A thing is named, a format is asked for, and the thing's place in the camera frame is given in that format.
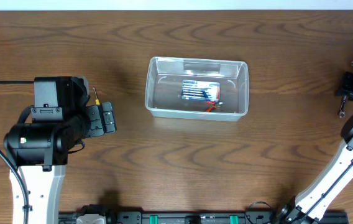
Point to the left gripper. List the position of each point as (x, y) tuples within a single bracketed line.
[(96, 129)]

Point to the black yellow screwdriver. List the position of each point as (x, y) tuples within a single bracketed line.
[(97, 101)]

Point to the small silver wrench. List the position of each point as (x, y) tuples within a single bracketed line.
[(341, 112)]

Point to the blue precision screwdriver set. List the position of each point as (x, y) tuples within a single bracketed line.
[(200, 90)]

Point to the red handled pliers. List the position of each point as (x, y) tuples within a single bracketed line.
[(213, 105)]

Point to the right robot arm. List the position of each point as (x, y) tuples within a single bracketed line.
[(310, 205)]

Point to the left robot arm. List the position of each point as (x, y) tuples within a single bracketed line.
[(38, 145)]

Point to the clear plastic container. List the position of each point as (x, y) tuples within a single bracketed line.
[(164, 84)]

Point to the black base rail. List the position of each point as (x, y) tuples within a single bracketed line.
[(101, 214)]

